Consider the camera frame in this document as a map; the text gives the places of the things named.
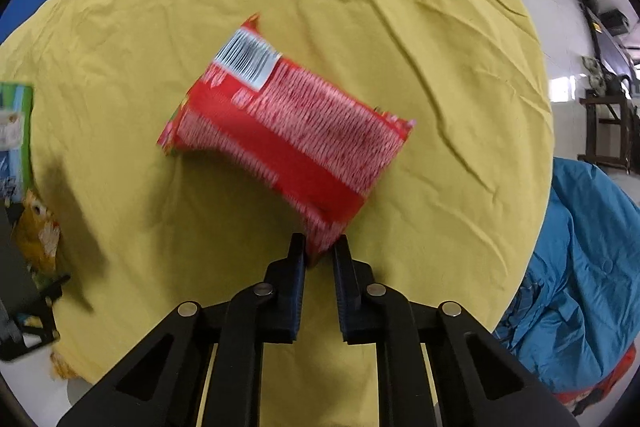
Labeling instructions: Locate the green blue snack pack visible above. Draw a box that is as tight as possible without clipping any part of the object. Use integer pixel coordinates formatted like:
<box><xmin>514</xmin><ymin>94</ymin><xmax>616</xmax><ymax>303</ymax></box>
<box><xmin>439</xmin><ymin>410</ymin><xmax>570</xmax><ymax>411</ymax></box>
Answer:
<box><xmin>0</xmin><ymin>82</ymin><xmax>34</xmax><ymax>205</ymax></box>

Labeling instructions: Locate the yellow chip bag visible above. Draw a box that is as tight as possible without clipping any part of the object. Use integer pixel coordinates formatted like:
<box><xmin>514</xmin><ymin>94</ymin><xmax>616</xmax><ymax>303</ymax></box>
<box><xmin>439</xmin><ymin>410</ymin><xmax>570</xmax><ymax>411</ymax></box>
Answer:
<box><xmin>12</xmin><ymin>190</ymin><xmax>61</xmax><ymax>275</ymax></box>

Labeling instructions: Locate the teal blanket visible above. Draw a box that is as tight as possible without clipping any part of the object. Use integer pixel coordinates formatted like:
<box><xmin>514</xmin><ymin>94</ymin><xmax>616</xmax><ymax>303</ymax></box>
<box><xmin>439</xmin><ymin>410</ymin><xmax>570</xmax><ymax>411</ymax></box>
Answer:
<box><xmin>494</xmin><ymin>158</ymin><xmax>639</xmax><ymax>393</ymax></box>

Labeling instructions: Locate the yellow tablecloth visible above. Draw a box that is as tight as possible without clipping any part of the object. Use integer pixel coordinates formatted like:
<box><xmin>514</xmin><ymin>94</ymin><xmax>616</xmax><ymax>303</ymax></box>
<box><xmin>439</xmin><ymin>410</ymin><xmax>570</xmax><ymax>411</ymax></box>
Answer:
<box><xmin>0</xmin><ymin>0</ymin><xmax>554</xmax><ymax>427</ymax></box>

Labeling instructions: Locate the dark wooden chair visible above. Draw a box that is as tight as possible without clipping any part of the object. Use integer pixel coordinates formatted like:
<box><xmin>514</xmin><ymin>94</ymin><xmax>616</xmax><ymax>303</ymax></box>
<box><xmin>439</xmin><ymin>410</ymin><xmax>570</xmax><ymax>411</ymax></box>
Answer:
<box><xmin>577</xmin><ymin>90</ymin><xmax>639</xmax><ymax>174</ymax></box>

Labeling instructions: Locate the red snack packet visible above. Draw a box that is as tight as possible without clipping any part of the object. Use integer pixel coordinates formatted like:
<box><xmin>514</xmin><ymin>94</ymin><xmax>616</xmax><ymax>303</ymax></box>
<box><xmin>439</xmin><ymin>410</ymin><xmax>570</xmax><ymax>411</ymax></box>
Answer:
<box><xmin>157</xmin><ymin>15</ymin><xmax>416</xmax><ymax>262</ymax></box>

